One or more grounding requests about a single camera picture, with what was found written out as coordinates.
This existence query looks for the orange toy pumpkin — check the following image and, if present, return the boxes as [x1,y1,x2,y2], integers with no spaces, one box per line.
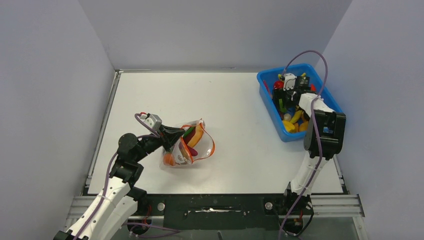
[163,153,176,167]

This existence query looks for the green toy bean pod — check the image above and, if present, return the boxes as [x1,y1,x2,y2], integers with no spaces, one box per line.
[182,126,196,138]

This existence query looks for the clear zip top bag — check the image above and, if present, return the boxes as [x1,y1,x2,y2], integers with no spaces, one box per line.
[161,118,216,167]

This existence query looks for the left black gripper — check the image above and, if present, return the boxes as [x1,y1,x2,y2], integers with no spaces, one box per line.
[134,124,185,162]

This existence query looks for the yellow toy banana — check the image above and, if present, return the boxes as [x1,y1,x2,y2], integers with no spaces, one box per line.
[278,72,307,82]
[289,110,303,124]

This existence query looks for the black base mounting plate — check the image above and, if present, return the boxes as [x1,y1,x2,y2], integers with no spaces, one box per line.
[112,185,316,233]

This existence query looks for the blue plastic bin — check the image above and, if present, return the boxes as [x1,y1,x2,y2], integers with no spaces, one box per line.
[257,63,346,153]

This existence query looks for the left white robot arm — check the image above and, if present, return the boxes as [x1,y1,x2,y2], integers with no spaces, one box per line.
[54,125,185,240]

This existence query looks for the yellow toy lemon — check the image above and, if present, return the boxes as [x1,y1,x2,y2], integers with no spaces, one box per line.
[282,120,297,134]

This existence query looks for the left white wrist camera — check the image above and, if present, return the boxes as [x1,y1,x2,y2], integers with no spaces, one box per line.
[138,112,163,131]

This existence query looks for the purple toy sweet potato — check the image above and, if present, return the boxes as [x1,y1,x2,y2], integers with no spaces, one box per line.
[183,145,198,157]

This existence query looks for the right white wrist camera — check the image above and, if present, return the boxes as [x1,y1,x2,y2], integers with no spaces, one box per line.
[283,73,297,91]

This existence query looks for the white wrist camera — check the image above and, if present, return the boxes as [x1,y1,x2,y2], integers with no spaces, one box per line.
[283,73,297,91]
[138,112,163,131]

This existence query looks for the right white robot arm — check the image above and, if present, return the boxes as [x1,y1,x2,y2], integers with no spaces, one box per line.
[271,73,347,214]

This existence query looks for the white toy mushroom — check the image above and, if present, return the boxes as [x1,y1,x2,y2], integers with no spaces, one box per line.
[281,113,292,122]

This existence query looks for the red toy tomato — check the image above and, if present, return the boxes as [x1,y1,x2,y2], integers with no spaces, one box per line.
[273,80,285,90]

